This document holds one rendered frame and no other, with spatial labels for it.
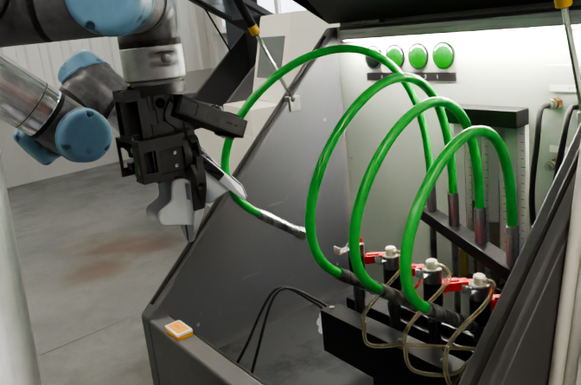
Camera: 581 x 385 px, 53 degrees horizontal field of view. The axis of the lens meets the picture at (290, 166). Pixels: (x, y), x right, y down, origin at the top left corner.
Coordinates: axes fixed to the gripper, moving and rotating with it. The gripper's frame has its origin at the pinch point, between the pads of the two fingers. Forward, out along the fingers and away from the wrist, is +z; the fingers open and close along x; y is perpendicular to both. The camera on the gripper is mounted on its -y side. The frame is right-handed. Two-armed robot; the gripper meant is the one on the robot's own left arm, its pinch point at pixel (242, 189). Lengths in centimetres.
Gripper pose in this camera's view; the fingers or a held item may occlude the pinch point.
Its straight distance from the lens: 97.8
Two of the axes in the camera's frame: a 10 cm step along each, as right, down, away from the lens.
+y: -6.5, 7.6, 0.0
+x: 0.1, 0.1, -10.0
